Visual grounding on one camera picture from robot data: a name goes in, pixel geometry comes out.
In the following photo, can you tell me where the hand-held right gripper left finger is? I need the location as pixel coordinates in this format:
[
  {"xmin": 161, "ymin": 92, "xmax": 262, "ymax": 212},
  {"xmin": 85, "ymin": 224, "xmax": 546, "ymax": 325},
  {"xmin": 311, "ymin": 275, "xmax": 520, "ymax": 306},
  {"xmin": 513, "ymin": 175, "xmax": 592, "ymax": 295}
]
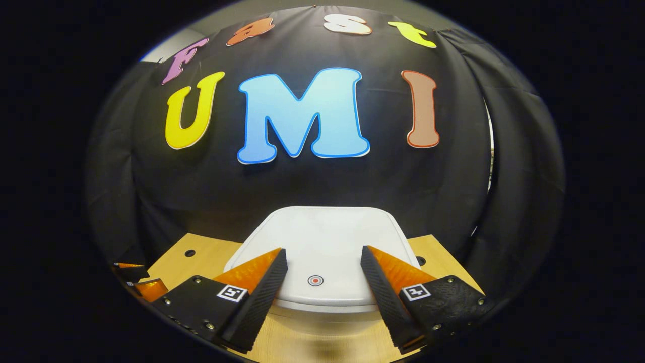
[{"xmin": 150, "ymin": 247, "xmax": 289, "ymax": 354}]

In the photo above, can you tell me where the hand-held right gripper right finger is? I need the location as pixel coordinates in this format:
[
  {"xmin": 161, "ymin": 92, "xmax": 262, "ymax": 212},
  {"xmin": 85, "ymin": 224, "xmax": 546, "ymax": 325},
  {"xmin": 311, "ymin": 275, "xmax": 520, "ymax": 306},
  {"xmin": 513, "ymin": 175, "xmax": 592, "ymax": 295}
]
[{"xmin": 360, "ymin": 245, "xmax": 487, "ymax": 355}]

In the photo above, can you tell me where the white desktop garbage bin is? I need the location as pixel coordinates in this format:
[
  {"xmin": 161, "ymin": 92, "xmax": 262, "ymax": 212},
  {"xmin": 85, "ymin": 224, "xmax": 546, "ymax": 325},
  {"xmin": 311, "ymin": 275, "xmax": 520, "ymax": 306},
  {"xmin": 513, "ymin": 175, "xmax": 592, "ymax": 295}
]
[{"xmin": 223, "ymin": 206, "xmax": 421, "ymax": 336}]

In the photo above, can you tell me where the wooden desktop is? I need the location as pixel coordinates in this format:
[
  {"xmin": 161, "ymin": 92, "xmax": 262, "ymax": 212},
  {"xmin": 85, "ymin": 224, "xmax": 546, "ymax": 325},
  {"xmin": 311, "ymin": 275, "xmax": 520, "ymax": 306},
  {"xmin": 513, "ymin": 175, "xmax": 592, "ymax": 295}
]
[{"xmin": 139, "ymin": 233, "xmax": 484, "ymax": 363}]

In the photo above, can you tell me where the black backdrop cloth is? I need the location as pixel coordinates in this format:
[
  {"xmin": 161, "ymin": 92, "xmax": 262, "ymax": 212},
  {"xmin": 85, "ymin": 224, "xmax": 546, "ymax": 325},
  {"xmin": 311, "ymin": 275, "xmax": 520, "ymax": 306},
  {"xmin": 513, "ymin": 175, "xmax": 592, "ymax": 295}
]
[{"xmin": 86, "ymin": 6, "xmax": 565, "ymax": 303}]

